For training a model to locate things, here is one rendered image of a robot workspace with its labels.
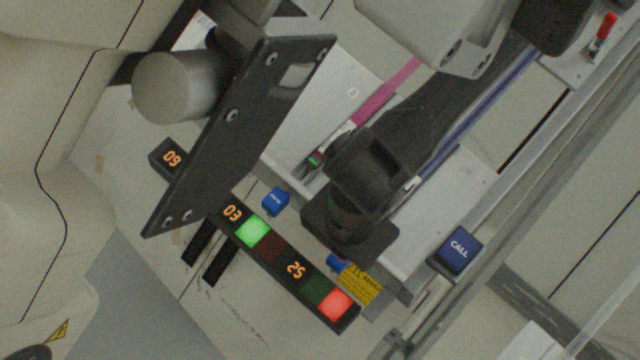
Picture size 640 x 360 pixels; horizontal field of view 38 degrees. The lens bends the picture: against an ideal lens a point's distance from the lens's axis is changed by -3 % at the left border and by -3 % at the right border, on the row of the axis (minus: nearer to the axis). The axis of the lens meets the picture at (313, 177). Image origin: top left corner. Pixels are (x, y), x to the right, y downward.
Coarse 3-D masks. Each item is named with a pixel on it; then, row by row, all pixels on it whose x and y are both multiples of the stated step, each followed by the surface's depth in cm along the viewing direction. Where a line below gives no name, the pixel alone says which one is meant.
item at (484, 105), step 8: (536, 48) 130; (528, 56) 130; (536, 56) 130; (520, 64) 129; (528, 64) 129; (512, 72) 129; (520, 72) 129; (504, 80) 128; (512, 80) 128; (496, 88) 127; (504, 88) 127; (488, 96) 127; (496, 96) 127; (480, 104) 126; (488, 104) 126; (472, 112) 126; (480, 112) 126; (464, 120) 125; (472, 120) 125; (456, 128) 125; (464, 128) 125; (448, 136) 124; (456, 136) 124; (448, 144) 124; (440, 152) 123; (448, 152) 124; (432, 160) 123; (440, 160) 124; (424, 168) 122; (432, 168) 123; (424, 176) 122
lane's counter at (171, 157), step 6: (174, 144) 125; (168, 150) 124; (174, 150) 124; (180, 150) 124; (162, 156) 124; (168, 156) 124; (174, 156) 124; (180, 156) 124; (162, 162) 124; (168, 162) 124; (174, 162) 124; (180, 162) 124; (168, 168) 123; (174, 168) 123
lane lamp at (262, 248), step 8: (272, 232) 120; (264, 240) 120; (272, 240) 120; (280, 240) 120; (256, 248) 119; (264, 248) 120; (272, 248) 120; (280, 248) 120; (264, 256) 119; (272, 256) 119
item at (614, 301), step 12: (636, 276) 114; (624, 288) 113; (612, 300) 113; (600, 312) 112; (612, 312) 112; (588, 324) 111; (600, 324) 111; (576, 336) 110; (588, 336) 110; (576, 348) 109
